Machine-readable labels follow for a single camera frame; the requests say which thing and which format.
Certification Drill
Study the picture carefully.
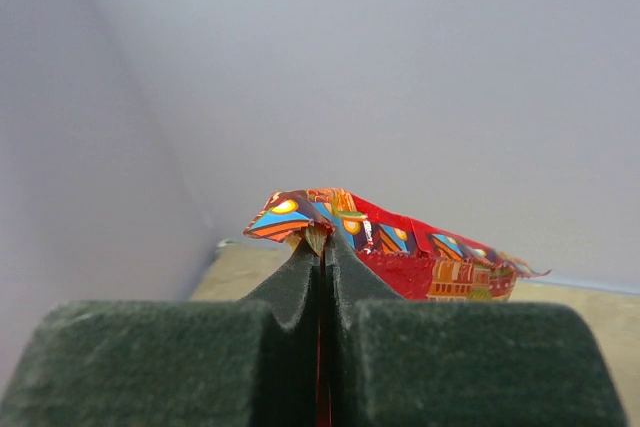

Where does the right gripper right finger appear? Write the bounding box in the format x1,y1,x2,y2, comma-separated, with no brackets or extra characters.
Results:
325,235,628,426

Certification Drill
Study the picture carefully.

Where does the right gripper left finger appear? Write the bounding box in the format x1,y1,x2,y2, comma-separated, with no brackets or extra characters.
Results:
1,244,319,426

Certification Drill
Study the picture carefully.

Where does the red cookie snack packet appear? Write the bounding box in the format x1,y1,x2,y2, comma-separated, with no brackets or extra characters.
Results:
244,188,540,301

